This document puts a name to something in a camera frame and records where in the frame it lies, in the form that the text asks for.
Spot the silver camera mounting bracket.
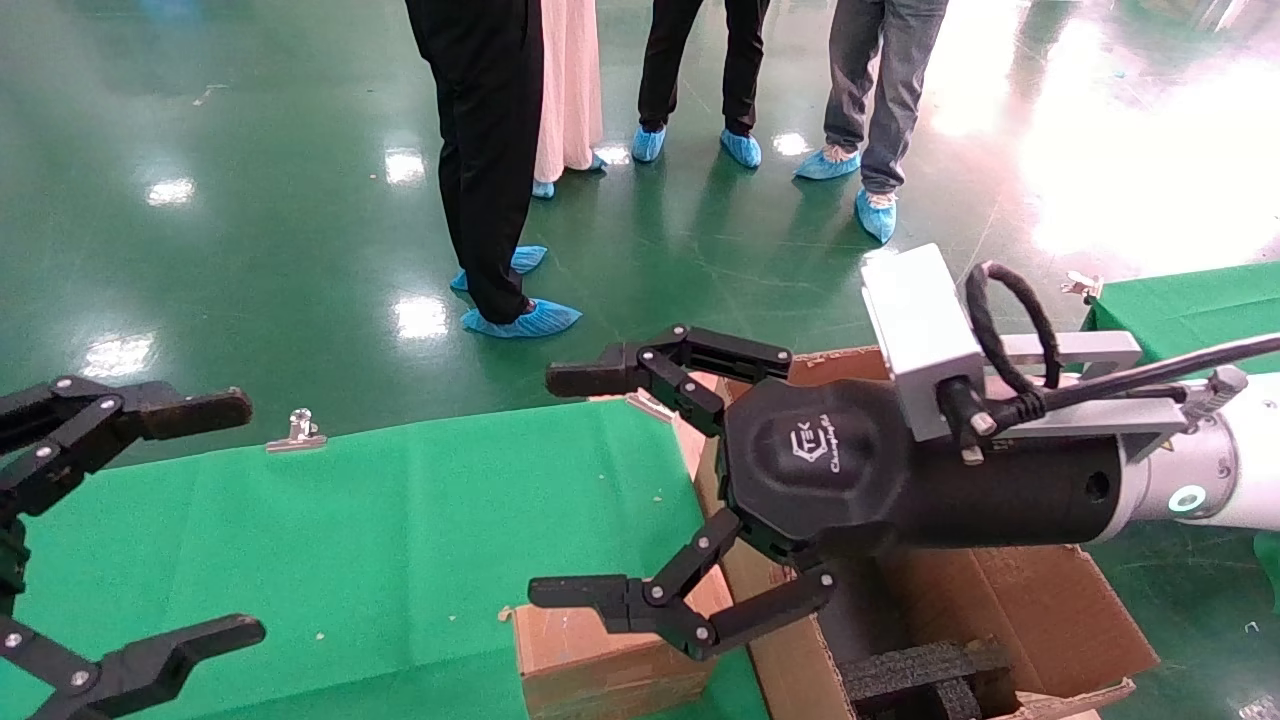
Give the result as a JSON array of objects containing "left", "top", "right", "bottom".
[{"left": 985, "top": 330, "right": 1249, "bottom": 466}]

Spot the person in black wide trousers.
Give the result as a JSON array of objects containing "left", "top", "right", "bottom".
[{"left": 405, "top": 0, "right": 583, "bottom": 339}]

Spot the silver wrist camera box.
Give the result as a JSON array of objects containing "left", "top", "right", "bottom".
[{"left": 860, "top": 243, "right": 993, "bottom": 443}]

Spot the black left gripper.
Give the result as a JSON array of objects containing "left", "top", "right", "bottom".
[{"left": 0, "top": 375, "right": 267, "bottom": 720}]

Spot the large green tablecloth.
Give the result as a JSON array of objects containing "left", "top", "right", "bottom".
[{"left": 0, "top": 398, "right": 771, "bottom": 720}]

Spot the small brown cardboard box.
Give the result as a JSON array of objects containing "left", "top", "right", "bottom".
[{"left": 512, "top": 565, "right": 741, "bottom": 720}]

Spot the large open cardboard carton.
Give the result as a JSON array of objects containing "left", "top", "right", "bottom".
[{"left": 690, "top": 345, "right": 1161, "bottom": 720}]

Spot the person in black slim trousers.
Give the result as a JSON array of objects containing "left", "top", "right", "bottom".
[{"left": 632, "top": 0, "right": 771, "bottom": 169}]

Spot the person in pink skirt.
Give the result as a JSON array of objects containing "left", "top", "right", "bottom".
[{"left": 530, "top": 0, "right": 609, "bottom": 199}]

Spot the black foam insert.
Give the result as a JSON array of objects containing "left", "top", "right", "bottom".
[{"left": 838, "top": 638, "right": 1021, "bottom": 720}]

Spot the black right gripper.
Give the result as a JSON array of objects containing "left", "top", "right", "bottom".
[{"left": 528, "top": 325, "right": 1129, "bottom": 661}]

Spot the person in grey jeans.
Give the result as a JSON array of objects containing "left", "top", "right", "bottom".
[{"left": 795, "top": 0, "right": 949, "bottom": 244}]

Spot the small green tablecloth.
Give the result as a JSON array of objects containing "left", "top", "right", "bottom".
[{"left": 1080, "top": 262, "right": 1280, "bottom": 379}]

